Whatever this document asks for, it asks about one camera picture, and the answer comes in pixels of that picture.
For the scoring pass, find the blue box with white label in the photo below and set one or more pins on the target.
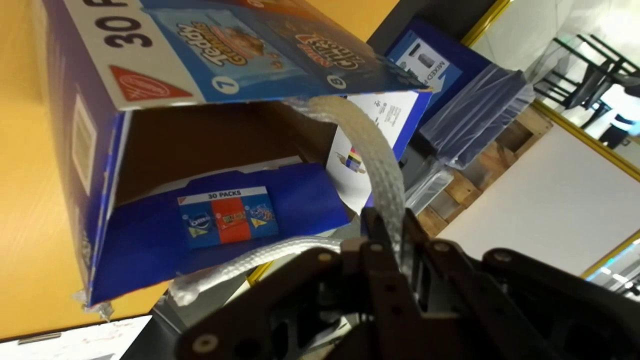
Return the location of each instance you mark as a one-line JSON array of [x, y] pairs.
[[460, 67]]

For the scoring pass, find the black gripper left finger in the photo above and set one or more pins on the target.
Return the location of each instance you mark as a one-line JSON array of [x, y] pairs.
[[372, 293]]

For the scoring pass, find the blue snack carton box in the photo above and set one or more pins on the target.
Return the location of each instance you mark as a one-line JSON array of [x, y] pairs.
[[201, 147]]

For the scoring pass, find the stack of dark blue packs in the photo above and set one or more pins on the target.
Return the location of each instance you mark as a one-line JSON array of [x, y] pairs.
[[481, 113]]

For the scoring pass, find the wooden pallet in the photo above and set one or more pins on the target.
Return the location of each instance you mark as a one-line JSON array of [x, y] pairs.
[[466, 197]]

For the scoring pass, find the black metal stool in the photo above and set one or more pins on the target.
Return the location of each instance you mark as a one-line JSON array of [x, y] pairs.
[[581, 67]]

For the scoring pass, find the white panel with yellow frame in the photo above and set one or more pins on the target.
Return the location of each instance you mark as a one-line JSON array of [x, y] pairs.
[[547, 192]]

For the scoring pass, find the grey plastic bin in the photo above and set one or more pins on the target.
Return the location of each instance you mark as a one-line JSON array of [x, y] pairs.
[[430, 184]]

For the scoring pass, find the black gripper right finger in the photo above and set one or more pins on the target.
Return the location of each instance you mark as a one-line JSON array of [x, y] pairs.
[[466, 300]]

